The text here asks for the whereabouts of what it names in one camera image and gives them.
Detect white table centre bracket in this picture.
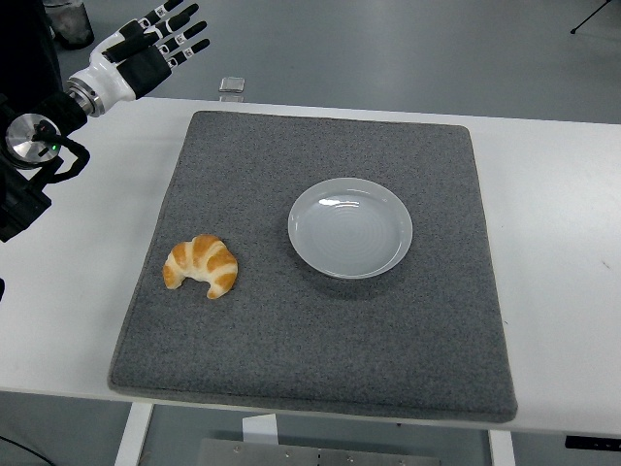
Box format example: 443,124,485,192
241,415,278,446

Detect white table leg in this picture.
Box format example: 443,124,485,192
488,430,516,466
114,402,154,466

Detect person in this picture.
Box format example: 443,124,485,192
0,0,65,106

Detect grey metal plate with screws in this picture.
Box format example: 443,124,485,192
196,438,438,466

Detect grey felt mat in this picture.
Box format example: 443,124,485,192
107,110,519,423

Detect black table control box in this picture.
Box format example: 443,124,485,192
565,435,621,450

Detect grey trash bin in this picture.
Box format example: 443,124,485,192
50,0,95,50

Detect golden croissant bread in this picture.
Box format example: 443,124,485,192
162,234,239,301

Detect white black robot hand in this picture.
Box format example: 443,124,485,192
69,0,212,112

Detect black tripod leg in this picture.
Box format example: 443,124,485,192
570,0,621,35

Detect white round plate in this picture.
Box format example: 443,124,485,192
287,177,414,281

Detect black floor cable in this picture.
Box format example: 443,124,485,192
0,434,48,466

